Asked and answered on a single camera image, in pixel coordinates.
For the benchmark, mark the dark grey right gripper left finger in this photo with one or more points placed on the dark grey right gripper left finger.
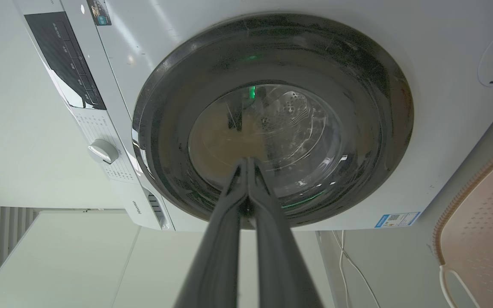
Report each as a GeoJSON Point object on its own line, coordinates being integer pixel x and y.
{"type": "Point", "coordinates": [216, 252]}

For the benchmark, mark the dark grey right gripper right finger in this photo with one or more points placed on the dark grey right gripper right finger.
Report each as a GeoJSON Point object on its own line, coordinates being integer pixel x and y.
{"type": "Point", "coordinates": [278, 256]}

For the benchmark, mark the beige perforated laundry basket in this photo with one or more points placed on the beige perforated laundry basket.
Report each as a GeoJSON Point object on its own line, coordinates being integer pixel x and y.
{"type": "Point", "coordinates": [477, 231]}

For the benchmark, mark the silver washing machine dial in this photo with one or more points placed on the silver washing machine dial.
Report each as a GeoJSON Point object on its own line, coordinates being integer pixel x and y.
{"type": "Point", "coordinates": [102, 151]}

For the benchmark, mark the dark round washing machine door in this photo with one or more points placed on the dark round washing machine door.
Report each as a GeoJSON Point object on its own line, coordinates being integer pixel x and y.
{"type": "Point", "coordinates": [340, 77]}

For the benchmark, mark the white front-load washing machine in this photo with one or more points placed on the white front-load washing machine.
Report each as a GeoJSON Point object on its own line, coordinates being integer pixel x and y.
{"type": "Point", "coordinates": [186, 51]}

